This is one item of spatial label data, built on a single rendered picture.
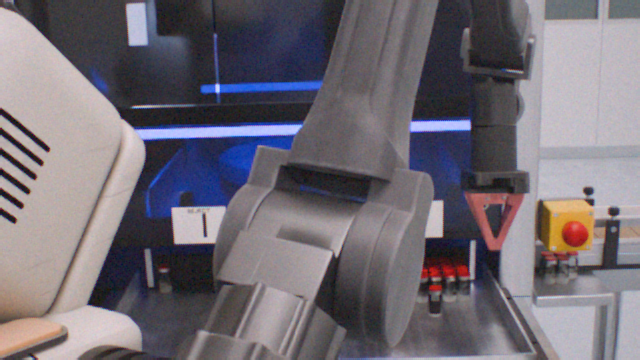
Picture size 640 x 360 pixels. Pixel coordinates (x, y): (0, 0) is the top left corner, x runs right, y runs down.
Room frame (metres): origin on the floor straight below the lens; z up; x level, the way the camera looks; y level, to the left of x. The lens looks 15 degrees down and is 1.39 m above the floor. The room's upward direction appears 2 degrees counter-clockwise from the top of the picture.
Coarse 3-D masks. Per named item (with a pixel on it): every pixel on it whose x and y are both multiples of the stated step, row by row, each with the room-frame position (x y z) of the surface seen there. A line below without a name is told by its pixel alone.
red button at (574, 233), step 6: (570, 222) 1.14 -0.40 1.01; (576, 222) 1.13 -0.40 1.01; (564, 228) 1.14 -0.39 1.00; (570, 228) 1.13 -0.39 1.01; (576, 228) 1.12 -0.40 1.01; (582, 228) 1.12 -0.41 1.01; (564, 234) 1.13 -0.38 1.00; (570, 234) 1.12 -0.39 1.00; (576, 234) 1.12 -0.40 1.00; (582, 234) 1.12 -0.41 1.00; (588, 234) 1.13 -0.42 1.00; (564, 240) 1.13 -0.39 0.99; (570, 240) 1.12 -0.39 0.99; (576, 240) 1.12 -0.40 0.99; (582, 240) 1.12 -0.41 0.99; (576, 246) 1.13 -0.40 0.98
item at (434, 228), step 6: (432, 204) 1.16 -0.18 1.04; (438, 204) 1.16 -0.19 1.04; (432, 210) 1.16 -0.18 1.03; (438, 210) 1.16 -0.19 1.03; (432, 216) 1.16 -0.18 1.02; (438, 216) 1.16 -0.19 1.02; (432, 222) 1.16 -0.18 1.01; (438, 222) 1.16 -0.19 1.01; (426, 228) 1.16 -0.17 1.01; (432, 228) 1.16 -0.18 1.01; (438, 228) 1.16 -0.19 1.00; (426, 234) 1.16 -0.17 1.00; (432, 234) 1.16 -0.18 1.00; (438, 234) 1.16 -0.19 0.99
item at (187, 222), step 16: (176, 208) 1.17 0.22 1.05; (192, 208) 1.17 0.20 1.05; (208, 208) 1.16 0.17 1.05; (224, 208) 1.16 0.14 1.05; (176, 224) 1.17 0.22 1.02; (192, 224) 1.17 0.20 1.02; (208, 224) 1.16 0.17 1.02; (176, 240) 1.17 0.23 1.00; (192, 240) 1.17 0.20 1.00; (208, 240) 1.16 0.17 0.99
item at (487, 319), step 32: (480, 288) 1.20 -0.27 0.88; (416, 320) 1.09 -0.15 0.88; (448, 320) 1.08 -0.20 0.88; (480, 320) 1.08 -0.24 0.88; (512, 320) 1.02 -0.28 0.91; (352, 352) 0.99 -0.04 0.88; (384, 352) 0.98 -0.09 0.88; (416, 352) 0.98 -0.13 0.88; (448, 352) 0.98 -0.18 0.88; (480, 352) 0.97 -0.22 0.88; (512, 352) 0.97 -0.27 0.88
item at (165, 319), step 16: (128, 288) 1.17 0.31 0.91; (144, 288) 1.24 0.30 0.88; (176, 288) 1.24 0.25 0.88; (192, 288) 1.24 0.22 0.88; (208, 288) 1.24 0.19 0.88; (128, 304) 1.16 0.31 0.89; (144, 304) 1.18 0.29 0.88; (160, 304) 1.17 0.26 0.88; (176, 304) 1.17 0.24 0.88; (192, 304) 1.17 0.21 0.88; (208, 304) 1.17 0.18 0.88; (144, 320) 1.11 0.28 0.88; (160, 320) 1.11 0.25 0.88; (176, 320) 1.11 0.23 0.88; (192, 320) 1.11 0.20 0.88; (144, 336) 1.06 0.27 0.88; (160, 336) 1.05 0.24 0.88; (176, 336) 1.05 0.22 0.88; (160, 352) 1.00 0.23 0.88
